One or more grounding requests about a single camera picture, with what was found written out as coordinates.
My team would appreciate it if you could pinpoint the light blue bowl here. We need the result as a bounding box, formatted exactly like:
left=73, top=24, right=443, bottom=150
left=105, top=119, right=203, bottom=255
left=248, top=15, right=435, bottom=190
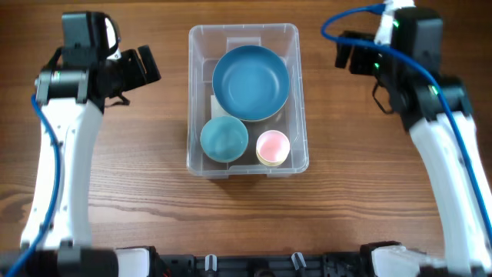
left=200, top=116, right=249, bottom=163

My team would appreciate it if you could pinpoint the pink cup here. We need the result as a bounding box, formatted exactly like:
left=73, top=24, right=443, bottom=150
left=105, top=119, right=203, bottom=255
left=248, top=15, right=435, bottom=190
left=256, top=130, right=291, bottom=155

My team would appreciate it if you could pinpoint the yellow cup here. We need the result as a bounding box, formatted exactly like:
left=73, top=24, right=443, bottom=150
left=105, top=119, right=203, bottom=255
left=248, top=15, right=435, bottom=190
left=256, top=152, right=288, bottom=167

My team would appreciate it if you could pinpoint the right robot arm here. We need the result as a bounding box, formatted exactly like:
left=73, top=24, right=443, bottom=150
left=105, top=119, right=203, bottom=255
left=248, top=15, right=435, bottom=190
left=333, top=37, right=491, bottom=276

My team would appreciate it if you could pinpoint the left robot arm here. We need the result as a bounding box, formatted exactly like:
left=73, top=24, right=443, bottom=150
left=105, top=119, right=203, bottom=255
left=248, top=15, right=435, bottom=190
left=1, top=46, right=167, bottom=276

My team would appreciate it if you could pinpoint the white paper label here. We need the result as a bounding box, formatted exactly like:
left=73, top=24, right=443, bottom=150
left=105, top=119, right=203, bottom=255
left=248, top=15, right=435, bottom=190
left=211, top=95, right=230, bottom=119

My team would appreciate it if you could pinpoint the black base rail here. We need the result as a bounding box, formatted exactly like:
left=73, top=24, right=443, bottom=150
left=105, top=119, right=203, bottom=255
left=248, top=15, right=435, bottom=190
left=161, top=252, right=366, bottom=277

